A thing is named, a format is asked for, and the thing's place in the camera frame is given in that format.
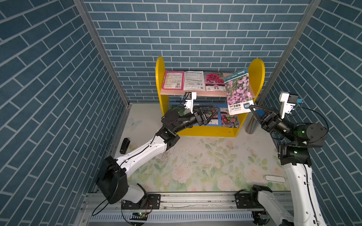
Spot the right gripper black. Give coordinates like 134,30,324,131
247,108,294,147

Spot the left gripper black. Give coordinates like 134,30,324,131
171,105,215,134

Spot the purple flower seed packet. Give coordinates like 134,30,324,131
224,69,254,115

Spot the magenta hollyhock seed packet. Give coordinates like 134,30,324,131
204,72,226,92

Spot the white text seed packet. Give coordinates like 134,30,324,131
183,71,206,91

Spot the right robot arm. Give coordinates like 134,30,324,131
248,105,329,226

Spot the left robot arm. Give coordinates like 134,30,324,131
96,105,218,206

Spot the mixed flower seed packet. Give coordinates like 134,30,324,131
205,105,219,127

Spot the yellow shelf with pink board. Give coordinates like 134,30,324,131
156,56,265,137

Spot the red zinnia seed packet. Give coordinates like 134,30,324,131
220,107,240,128

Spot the pink bordered seed packet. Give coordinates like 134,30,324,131
162,71,184,90

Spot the steel bottle blue lid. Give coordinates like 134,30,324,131
245,113,261,135

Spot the floral table mat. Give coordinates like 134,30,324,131
102,103,289,193

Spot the small white object on mat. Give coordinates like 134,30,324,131
264,175,286,184

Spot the small black device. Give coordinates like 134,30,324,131
119,138,130,154

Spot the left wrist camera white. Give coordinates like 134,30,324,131
183,92,197,114

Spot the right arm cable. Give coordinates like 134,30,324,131
296,106,330,142

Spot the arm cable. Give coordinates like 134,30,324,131
296,106,330,142
91,197,117,217

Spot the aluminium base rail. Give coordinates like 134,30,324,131
74,192,323,226

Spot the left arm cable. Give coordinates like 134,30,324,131
91,197,117,217

